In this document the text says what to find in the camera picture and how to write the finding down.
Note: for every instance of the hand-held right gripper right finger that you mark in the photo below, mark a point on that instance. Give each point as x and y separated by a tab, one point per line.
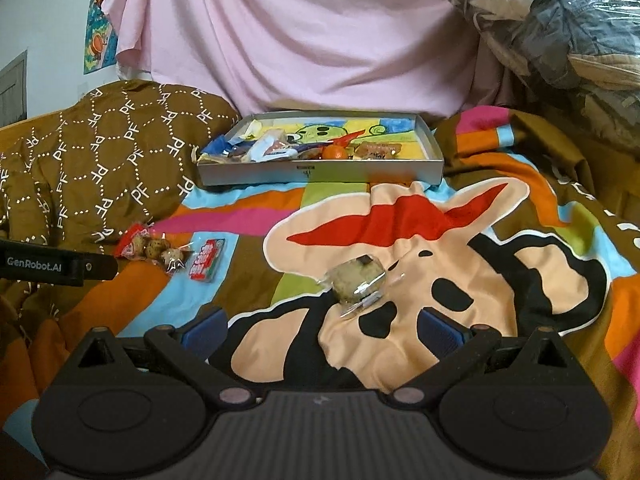
441	334

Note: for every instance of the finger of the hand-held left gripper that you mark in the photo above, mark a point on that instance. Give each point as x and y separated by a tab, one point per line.
100	266

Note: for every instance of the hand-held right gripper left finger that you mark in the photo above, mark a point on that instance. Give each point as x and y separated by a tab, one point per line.
205	334

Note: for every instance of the clear packet of speckled eggs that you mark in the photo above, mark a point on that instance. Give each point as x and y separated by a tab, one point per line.
155	250

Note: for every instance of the clear cookie packet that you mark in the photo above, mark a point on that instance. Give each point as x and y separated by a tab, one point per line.
357	280

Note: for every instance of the grey tray with cartoon print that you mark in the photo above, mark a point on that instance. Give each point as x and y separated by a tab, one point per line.
325	172

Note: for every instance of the red and white candy packet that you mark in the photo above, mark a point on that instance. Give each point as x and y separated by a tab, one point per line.
206	259

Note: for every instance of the brown patterned pillow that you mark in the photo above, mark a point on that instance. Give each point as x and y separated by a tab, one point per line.
125	160

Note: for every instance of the cartoon printed blanket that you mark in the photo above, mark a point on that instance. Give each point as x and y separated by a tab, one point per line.
350	220

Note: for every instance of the grey door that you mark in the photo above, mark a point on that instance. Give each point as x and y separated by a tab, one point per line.
12	92

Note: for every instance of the white wrapped snack packet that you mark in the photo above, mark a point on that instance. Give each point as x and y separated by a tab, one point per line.
262	149

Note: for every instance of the orange tangerine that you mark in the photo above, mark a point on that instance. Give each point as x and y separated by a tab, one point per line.
334	152

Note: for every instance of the pink bed sheet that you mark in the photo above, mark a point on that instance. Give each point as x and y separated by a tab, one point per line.
300	35

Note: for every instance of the clear plastic bag of clothes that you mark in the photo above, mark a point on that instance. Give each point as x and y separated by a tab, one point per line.
560	25

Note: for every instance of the wall poster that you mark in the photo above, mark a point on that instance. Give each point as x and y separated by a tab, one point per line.
100	25

